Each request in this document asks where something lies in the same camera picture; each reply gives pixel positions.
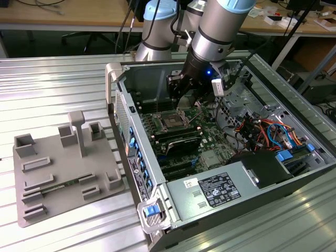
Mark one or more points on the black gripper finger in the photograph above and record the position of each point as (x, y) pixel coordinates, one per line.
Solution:
(174, 89)

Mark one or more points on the thin metal locking lever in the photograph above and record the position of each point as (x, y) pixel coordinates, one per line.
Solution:
(196, 117)
(157, 107)

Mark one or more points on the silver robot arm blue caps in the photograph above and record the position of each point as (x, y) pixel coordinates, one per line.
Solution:
(218, 26)

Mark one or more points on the black RAM slot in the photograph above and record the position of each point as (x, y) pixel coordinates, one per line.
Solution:
(151, 100)
(153, 109)
(149, 94)
(152, 105)

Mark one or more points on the black CPU socket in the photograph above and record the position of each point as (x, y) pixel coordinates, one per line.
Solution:
(169, 121)

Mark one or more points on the black expansion slot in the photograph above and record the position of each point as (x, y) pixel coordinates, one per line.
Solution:
(178, 169)
(176, 163)
(181, 174)

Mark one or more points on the grey black PC case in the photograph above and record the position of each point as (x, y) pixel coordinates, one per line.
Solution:
(143, 78)

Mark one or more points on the silver metal disk bay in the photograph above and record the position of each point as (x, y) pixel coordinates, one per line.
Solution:
(236, 102)

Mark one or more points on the black graphics card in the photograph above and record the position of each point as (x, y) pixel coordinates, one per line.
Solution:
(183, 147)

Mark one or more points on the green motherboard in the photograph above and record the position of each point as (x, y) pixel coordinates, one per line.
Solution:
(210, 136)

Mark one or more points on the silver chipset heatsink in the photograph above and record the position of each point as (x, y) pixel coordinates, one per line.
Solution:
(210, 158)

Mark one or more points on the black office chair base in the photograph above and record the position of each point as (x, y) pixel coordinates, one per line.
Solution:
(92, 39)

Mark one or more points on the small white box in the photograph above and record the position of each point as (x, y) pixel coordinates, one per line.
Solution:
(284, 23)

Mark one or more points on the grey power supply unit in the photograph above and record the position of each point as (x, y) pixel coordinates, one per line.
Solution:
(183, 199)

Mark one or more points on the black plastic shroud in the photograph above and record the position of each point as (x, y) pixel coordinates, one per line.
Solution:
(265, 168)

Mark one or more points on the long wooden desk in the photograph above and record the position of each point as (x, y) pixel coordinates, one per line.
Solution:
(78, 15)

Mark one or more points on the brown cardboard box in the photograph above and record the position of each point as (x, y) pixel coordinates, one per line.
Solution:
(315, 55)

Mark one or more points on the blue case latch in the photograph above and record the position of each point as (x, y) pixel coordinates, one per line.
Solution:
(151, 211)

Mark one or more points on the black monitor foot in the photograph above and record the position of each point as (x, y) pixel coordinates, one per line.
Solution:
(302, 4)

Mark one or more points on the black computer tower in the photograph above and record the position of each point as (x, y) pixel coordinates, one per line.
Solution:
(323, 90)

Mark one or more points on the grey plastic parts rack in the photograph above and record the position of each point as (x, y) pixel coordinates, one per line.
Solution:
(65, 162)

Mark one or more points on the brown cardboard piece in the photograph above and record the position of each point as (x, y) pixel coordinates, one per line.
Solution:
(328, 23)

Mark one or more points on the green RAM stick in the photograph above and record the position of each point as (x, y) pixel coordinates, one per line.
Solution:
(59, 187)

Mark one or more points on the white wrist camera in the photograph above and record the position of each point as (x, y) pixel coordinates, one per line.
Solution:
(218, 88)

